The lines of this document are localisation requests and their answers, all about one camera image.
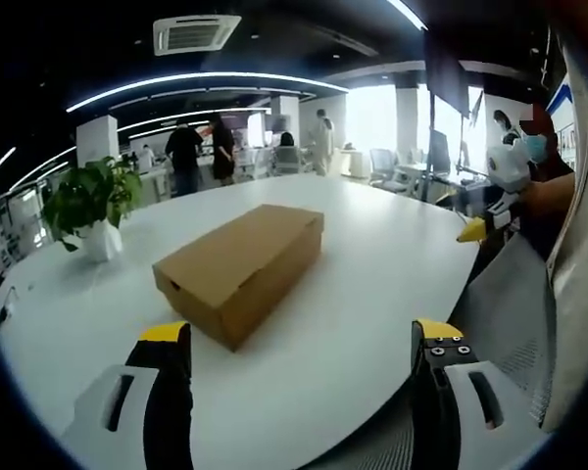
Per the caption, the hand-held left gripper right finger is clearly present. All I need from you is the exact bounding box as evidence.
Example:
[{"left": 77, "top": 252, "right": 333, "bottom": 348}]
[{"left": 409, "top": 317, "right": 540, "bottom": 470}]

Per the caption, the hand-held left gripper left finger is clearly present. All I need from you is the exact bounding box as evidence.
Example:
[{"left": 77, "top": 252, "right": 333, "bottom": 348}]
[{"left": 61, "top": 320, "right": 195, "bottom": 470}]

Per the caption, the brown cardboard shoe box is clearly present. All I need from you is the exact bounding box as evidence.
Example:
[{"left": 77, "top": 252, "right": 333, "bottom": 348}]
[{"left": 151, "top": 204, "right": 324, "bottom": 353}]

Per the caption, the person's dark red upper body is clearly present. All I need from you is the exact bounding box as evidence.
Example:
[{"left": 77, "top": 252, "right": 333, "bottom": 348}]
[{"left": 518, "top": 105, "right": 578, "bottom": 260}]

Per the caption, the black monitor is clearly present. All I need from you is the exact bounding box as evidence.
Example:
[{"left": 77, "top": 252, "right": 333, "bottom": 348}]
[{"left": 428, "top": 128, "right": 453, "bottom": 173}]

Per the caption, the black stand pole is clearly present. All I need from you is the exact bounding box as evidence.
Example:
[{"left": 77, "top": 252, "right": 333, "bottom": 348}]
[{"left": 422, "top": 92, "right": 438, "bottom": 203}]

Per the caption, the grey mesh office chair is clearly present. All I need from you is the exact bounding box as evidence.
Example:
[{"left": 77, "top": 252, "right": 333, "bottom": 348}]
[{"left": 273, "top": 229, "right": 560, "bottom": 470}]

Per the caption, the white office chair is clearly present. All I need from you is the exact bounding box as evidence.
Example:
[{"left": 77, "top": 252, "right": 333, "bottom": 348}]
[
  {"left": 272, "top": 145, "right": 303, "bottom": 177},
  {"left": 368, "top": 147, "right": 399, "bottom": 190}
]

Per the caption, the black hanging panel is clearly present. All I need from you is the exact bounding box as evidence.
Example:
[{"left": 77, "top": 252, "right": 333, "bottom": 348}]
[{"left": 423, "top": 26, "right": 472, "bottom": 119}]

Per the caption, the beige cabinet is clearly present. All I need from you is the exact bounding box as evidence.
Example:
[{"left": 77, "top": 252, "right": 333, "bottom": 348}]
[{"left": 339, "top": 148, "right": 371, "bottom": 179}]

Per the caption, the white plant pot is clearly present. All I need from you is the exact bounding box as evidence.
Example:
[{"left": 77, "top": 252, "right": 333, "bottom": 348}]
[{"left": 76, "top": 220, "right": 124, "bottom": 262}]

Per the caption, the green potted plant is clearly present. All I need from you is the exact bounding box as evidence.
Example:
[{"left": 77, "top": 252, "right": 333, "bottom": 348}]
[{"left": 41, "top": 155, "right": 144, "bottom": 254}]

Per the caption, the long curved ceiling light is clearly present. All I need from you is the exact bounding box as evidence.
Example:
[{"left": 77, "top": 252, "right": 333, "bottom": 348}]
[{"left": 65, "top": 71, "right": 350, "bottom": 115}]

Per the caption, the ceiling air conditioner unit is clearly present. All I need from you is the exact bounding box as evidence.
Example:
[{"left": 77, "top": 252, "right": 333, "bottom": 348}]
[{"left": 152, "top": 14, "right": 243, "bottom": 58}]

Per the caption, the blue white wall banner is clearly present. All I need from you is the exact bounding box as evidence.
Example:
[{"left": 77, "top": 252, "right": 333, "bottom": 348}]
[{"left": 545, "top": 79, "right": 578, "bottom": 173}]

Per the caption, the white curved plastic frame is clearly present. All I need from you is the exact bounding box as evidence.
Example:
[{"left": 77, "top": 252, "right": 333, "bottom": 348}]
[{"left": 542, "top": 26, "right": 588, "bottom": 435}]

